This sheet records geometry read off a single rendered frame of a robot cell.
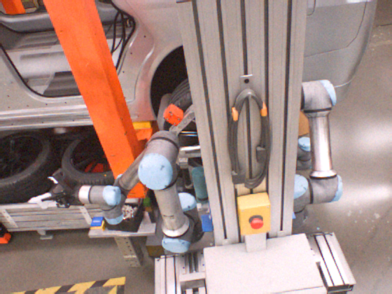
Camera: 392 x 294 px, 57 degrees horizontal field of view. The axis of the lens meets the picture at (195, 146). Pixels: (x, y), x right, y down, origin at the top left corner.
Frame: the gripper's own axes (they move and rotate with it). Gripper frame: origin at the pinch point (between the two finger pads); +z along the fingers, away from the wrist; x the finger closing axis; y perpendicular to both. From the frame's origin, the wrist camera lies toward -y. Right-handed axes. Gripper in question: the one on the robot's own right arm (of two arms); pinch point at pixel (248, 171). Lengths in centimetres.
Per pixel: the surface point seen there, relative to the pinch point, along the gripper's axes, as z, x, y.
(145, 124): 64, -70, -12
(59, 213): 135, -31, -52
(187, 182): 33.7, -0.9, -3.7
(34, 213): 153, -32, -51
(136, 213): 69, -2, -27
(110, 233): 88, 2, -38
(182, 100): 31, -32, 30
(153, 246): 68, -8, -71
